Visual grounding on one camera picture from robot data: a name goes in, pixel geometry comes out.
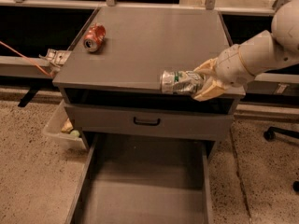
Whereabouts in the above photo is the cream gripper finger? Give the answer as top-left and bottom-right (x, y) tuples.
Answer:
(194, 58), (217, 76)
(192, 77), (229, 102)

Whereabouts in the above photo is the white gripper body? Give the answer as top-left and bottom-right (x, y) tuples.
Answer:
(214, 45), (254, 87)

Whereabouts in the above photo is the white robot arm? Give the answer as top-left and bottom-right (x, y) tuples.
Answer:
(192, 0), (299, 102)

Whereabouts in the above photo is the grey drawer cabinet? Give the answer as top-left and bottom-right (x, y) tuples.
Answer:
(53, 7), (245, 153)

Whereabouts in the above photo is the crushed red soda can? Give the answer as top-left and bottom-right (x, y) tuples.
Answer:
(83, 23), (106, 52)

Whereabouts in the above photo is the grey top drawer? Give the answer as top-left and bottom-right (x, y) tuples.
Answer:
(64, 104), (233, 141)

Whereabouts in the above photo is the open grey lower drawer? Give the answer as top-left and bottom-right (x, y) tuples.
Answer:
(65, 133), (214, 224)

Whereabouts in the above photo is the black office chair base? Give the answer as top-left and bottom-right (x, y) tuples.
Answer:
(263, 125), (299, 192)

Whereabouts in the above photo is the green ball in bin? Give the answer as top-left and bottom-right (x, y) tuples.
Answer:
(70, 130), (80, 137)

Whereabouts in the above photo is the tan item in bin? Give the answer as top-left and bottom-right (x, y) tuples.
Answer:
(61, 119), (73, 133)

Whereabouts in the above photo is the black drawer handle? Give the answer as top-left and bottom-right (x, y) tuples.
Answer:
(133, 117), (161, 126)

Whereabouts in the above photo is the metal bracket clamp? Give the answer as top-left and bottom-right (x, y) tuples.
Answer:
(40, 49), (71, 69)

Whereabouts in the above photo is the orange cable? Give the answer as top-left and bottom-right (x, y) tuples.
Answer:
(0, 40), (54, 78)

